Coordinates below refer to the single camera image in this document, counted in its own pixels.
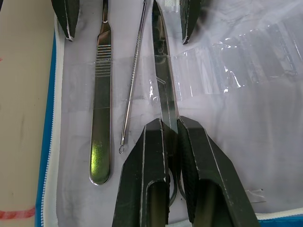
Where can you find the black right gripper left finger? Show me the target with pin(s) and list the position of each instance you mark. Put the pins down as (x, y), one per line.
(142, 177)

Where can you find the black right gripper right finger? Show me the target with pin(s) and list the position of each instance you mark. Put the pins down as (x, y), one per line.
(213, 177)

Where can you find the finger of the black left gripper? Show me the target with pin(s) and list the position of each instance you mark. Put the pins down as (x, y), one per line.
(68, 16)
(189, 16)

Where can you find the silver surgical scissors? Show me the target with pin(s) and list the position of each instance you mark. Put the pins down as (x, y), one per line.
(163, 71)

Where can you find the thin silver loop probe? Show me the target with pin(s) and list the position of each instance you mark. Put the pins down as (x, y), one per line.
(135, 54)

